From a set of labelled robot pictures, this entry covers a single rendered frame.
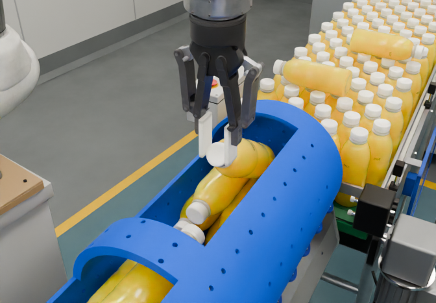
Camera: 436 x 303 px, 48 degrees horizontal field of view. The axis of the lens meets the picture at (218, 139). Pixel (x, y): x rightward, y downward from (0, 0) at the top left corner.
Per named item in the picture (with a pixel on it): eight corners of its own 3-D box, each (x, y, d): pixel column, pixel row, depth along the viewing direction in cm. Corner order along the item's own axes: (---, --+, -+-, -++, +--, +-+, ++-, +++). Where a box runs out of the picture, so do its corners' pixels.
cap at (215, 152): (217, 171, 78) (212, 171, 76) (206, 150, 79) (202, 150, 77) (237, 159, 76) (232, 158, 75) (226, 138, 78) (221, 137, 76)
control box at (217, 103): (186, 120, 135) (185, 87, 129) (221, 91, 149) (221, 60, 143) (217, 130, 131) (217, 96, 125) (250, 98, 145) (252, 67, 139)
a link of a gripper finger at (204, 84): (208, 57, 65) (199, 53, 66) (196, 122, 72) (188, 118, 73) (222, 47, 68) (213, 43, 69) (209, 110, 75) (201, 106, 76)
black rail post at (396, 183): (388, 189, 125) (394, 165, 121) (390, 183, 127) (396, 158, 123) (396, 192, 124) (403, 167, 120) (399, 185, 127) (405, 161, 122)
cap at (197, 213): (190, 198, 88) (185, 204, 87) (209, 205, 87) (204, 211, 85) (191, 214, 90) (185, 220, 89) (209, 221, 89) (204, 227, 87)
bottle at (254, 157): (252, 185, 94) (213, 185, 77) (235, 154, 96) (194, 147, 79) (283, 167, 92) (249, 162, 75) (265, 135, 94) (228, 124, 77)
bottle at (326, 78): (341, 94, 121) (273, 77, 129) (346, 99, 127) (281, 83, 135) (350, 67, 120) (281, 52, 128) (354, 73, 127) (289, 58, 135)
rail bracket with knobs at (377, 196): (342, 230, 113) (349, 196, 107) (351, 211, 118) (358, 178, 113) (385, 245, 109) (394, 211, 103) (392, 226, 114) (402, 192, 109)
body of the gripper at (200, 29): (174, 13, 62) (178, 78, 68) (233, 24, 59) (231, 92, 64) (204, -3, 68) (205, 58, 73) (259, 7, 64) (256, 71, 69)
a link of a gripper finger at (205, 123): (202, 121, 72) (198, 119, 73) (202, 158, 76) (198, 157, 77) (212, 111, 74) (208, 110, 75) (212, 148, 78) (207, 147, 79)
